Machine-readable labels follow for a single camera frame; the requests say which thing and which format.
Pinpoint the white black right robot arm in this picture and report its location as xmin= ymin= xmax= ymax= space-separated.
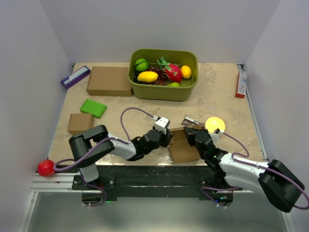
xmin=184 ymin=127 xmax=309 ymax=213

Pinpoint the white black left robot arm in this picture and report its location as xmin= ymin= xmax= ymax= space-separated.
xmin=69 ymin=125 xmax=173 ymax=189

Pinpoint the red white toothpaste box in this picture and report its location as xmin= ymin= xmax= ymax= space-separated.
xmin=235 ymin=70 xmax=247 ymax=99

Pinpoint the green small box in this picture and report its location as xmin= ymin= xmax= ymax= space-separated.
xmin=80 ymin=99 xmax=107 ymax=119

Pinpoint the large closed cardboard box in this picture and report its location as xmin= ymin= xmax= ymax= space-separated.
xmin=86 ymin=67 xmax=132 ymax=97

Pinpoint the small brown cardboard box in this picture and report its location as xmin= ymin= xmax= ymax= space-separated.
xmin=68 ymin=113 xmax=94 ymax=135

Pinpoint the purple rectangular box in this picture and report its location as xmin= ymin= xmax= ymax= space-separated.
xmin=61 ymin=66 xmax=91 ymax=89

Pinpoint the brown snack wrapper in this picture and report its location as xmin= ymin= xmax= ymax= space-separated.
xmin=181 ymin=116 xmax=205 ymax=129

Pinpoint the round yellow sponge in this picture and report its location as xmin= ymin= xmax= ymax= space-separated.
xmin=205 ymin=116 xmax=225 ymax=133

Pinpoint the green toy lime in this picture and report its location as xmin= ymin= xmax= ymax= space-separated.
xmin=168 ymin=82 xmax=181 ymax=87

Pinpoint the dark toy grapes bunch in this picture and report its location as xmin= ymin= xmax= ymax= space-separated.
xmin=132 ymin=68 xmax=171 ymax=86

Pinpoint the yellow toy lemon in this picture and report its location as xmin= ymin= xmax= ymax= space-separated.
xmin=181 ymin=65 xmax=192 ymax=79

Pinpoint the yellow toy mango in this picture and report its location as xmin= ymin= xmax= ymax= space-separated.
xmin=137 ymin=71 xmax=158 ymax=83

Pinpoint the pink toy dragon fruit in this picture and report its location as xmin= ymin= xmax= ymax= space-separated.
xmin=156 ymin=57 xmax=183 ymax=83

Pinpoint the olive green plastic bin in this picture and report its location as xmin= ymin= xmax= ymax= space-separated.
xmin=128 ymin=49 xmax=198 ymax=102

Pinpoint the green toy watermelon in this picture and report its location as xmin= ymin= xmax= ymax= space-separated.
xmin=135 ymin=58 xmax=149 ymax=72

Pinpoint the red toy tomato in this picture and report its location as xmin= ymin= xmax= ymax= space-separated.
xmin=37 ymin=159 xmax=55 ymax=177

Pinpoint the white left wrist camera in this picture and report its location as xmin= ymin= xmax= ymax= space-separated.
xmin=154 ymin=117 xmax=170 ymax=134

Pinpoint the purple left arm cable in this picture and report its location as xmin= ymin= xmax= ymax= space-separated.
xmin=53 ymin=107 xmax=159 ymax=207

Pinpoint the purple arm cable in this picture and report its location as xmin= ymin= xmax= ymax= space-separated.
xmin=200 ymin=131 xmax=309 ymax=210
xmin=53 ymin=107 xmax=159 ymax=207

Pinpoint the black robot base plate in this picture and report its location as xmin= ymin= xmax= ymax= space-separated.
xmin=71 ymin=165 xmax=243 ymax=202

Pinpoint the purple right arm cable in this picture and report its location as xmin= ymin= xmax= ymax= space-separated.
xmin=200 ymin=131 xmax=309 ymax=210

